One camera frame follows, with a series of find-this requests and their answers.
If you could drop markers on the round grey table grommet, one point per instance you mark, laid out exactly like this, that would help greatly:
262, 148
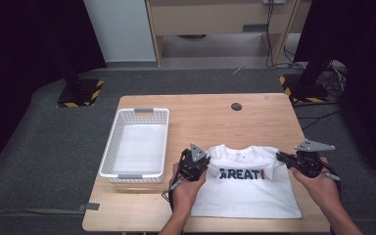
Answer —
236, 106

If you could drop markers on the black stand with striped base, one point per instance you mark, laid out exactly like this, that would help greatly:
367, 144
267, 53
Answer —
78, 93
303, 91

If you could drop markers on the white partition panel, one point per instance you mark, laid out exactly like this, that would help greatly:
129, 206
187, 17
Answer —
120, 29

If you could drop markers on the person's right hand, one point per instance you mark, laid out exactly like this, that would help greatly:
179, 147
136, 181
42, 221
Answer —
319, 191

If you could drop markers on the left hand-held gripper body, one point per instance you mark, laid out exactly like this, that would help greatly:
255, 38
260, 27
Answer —
189, 168

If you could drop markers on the white plastic basket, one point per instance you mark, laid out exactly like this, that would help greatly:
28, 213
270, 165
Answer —
111, 153

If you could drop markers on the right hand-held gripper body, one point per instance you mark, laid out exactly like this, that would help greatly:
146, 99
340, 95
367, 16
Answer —
308, 163

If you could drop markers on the white printed t-shirt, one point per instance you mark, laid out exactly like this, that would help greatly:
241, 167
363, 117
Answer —
244, 196

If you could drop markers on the grey tape strip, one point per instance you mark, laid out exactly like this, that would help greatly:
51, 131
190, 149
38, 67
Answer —
91, 206

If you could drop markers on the light wooden desk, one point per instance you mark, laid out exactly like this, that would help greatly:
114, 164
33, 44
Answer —
209, 19

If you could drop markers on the black curtain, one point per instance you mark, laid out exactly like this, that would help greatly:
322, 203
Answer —
13, 49
365, 49

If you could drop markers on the person's left hand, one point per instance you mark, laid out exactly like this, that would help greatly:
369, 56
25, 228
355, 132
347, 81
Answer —
184, 192

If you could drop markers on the small stick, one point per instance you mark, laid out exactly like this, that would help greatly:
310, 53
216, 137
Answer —
238, 70

